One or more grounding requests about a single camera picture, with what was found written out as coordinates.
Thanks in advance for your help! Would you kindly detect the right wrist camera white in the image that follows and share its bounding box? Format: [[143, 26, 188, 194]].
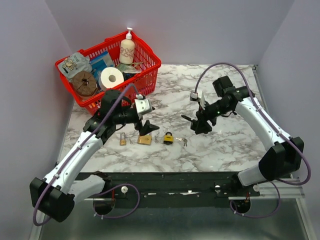
[[189, 90, 206, 110]]

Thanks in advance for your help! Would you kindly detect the grey cartoon pouch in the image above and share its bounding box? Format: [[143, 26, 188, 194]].
[[57, 52, 92, 79]]

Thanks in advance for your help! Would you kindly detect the cream lotion pump bottle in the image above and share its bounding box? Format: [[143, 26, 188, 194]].
[[119, 27, 135, 65]]

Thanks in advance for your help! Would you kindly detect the green patterned packet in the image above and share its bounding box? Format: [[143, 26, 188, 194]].
[[116, 62, 142, 74]]

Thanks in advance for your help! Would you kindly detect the black padlock with keys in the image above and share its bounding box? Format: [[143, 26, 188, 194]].
[[181, 114, 197, 123]]

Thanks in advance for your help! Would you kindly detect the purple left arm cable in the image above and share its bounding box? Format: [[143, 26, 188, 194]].
[[32, 83, 141, 227]]

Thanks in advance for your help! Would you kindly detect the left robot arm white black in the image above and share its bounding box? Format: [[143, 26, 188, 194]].
[[29, 89, 159, 227]]

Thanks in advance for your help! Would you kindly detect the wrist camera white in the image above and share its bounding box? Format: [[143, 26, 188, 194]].
[[189, 90, 206, 110], [134, 94, 153, 116]]

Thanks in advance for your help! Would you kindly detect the brown tape roll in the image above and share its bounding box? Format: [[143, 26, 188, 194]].
[[71, 70, 98, 98]]

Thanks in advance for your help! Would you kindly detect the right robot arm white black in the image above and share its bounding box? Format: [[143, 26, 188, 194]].
[[190, 76, 304, 196]]

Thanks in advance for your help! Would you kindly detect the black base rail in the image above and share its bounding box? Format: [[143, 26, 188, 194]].
[[92, 171, 260, 209]]

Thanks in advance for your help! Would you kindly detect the yellow padlock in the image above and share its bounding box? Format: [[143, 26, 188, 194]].
[[163, 131, 174, 145]]

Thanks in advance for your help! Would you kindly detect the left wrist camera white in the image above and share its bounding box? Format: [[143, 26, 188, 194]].
[[134, 94, 153, 116]]

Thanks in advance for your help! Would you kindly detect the small brass padlock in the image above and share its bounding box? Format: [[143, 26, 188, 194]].
[[119, 132, 127, 146]]

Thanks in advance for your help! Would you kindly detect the yellow padlock key bunch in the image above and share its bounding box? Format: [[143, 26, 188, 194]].
[[176, 137, 188, 147]]

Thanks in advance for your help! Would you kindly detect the large brass padlock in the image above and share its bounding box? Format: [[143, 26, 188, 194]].
[[137, 135, 152, 146]]

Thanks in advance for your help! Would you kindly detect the blue plastic package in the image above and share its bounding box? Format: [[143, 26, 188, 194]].
[[89, 51, 115, 73]]

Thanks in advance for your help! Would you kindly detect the white toilet paper roll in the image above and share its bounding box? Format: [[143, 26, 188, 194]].
[[98, 67, 125, 91]]

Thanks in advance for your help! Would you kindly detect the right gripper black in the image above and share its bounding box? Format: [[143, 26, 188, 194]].
[[194, 99, 231, 135]]

